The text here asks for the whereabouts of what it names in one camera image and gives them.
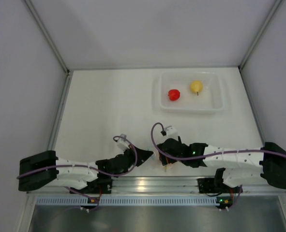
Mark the clear zip top bag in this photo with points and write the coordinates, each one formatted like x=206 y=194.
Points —
x=155 y=162

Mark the red fake apple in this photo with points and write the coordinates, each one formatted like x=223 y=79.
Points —
x=174 y=94

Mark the yellow fake fruit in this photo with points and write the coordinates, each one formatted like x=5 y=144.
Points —
x=196 y=87

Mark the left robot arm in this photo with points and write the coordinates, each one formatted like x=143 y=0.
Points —
x=46 y=169

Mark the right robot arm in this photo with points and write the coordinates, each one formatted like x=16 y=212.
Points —
x=233 y=167

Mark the clear plastic basket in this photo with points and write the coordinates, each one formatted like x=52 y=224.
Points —
x=209 y=101

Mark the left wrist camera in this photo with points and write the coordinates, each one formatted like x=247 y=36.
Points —
x=122 y=143

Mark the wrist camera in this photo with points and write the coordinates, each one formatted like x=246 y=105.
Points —
x=170 y=132
x=122 y=143

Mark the aluminium mounting rail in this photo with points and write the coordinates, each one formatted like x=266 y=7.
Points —
x=153 y=186

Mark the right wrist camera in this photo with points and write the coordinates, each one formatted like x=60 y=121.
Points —
x=170 y=132

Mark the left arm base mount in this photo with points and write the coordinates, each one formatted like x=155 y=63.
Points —
x=102 y=186

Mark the slotted cable duct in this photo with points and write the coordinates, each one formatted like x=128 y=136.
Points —
x=132 y=201

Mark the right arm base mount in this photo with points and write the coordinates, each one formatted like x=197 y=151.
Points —
x=207 y=186

